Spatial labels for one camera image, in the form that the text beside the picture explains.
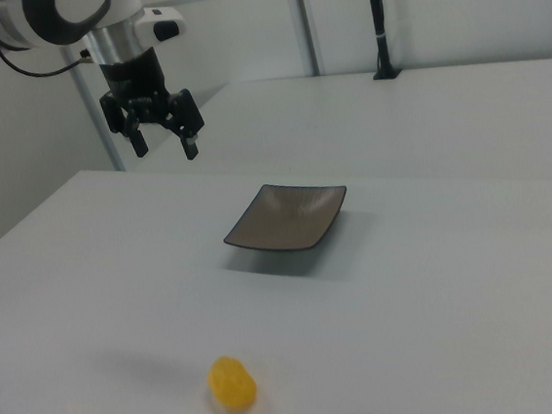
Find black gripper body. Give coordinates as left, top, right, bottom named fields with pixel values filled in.
left=97, top=47, right=175, bottom=130

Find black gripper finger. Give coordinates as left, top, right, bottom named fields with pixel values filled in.
left=97, top=87, right=150, bottom=162
left=159, top=86, right=209, bottom=164

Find yellow lemon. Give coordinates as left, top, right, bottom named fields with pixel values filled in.
left=204, top=352, right=262, bottom=413

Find square brown ceramic plate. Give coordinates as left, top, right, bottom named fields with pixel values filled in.
left=217, top=175, right=354, bottom=261

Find black pole with base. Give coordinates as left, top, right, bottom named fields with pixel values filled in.
left=365, top=0, right=404, bottom=82

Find aluminium frame post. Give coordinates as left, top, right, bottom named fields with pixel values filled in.
left=291, top=0, right=324, bottom=78
left=60, top=40, right=128, bottom=177

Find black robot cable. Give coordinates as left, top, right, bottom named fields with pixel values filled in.
left=0, top=41, right=97, bottom=82

